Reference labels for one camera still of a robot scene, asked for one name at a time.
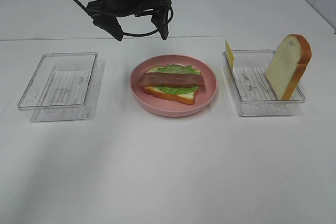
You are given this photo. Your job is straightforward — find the clear plastic right tray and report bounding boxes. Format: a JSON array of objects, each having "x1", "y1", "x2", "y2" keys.
[{"x1": 223, "y1": 49, "x2": 305, "y2": 116}]

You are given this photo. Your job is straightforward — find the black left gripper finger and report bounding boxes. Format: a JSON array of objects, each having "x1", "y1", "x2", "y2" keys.
[
  {"x1": 151, "y1": 11, "x2": 169, "y2": 40},
  {"x1": 93, "y1": 15, "x2": 123, "y2": 41}
]

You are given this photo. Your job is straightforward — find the clear plastic left tray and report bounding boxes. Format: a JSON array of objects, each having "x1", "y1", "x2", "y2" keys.
[{"x1": 18, "y1": 52, "x2": 104, "y2": 122}]

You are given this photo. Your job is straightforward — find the green lettuce leaf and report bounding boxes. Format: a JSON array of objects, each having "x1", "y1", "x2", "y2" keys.
[{"x1": 154, "y1": 65, "x2": 201, "y2": 95}]

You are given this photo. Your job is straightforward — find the pink plate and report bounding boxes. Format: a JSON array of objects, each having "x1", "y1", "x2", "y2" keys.
[{"x1": 130, "y1": 55, "x2": 218, "y2": 118}]

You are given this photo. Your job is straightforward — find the clear plastic tray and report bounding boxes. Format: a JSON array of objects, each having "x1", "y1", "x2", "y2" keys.
[
  {"x1": 223, "y1": 49, "x2": 305, "y2": 116},
  {"x1": 18, "y1": 52, "x2": 104, "y2": 122}
]

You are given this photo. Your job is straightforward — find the yellow cheese slice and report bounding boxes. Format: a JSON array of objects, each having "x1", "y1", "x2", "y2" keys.
[{"x1": 225, "y1": 39, "x2": 235, "y2": 70}]

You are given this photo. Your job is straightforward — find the bread slice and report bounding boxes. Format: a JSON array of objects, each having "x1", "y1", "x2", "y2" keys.
[
  {"x1": 265, "y1": 34, "x2": 312, "y2": 100},
  {"x1": 137, "y1": 66, "x2": 202, "y2": 105}
]

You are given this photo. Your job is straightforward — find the curved bacon strip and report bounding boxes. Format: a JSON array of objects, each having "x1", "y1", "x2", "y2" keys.
[{"x1": 137, "y1": 72, "x2": 205, "y2": 87}]

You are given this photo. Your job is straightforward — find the upright bread slice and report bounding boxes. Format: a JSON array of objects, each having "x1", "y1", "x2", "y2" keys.
[{"x1": 265, "y1": 34, "x2": 312, "y2": 100}]

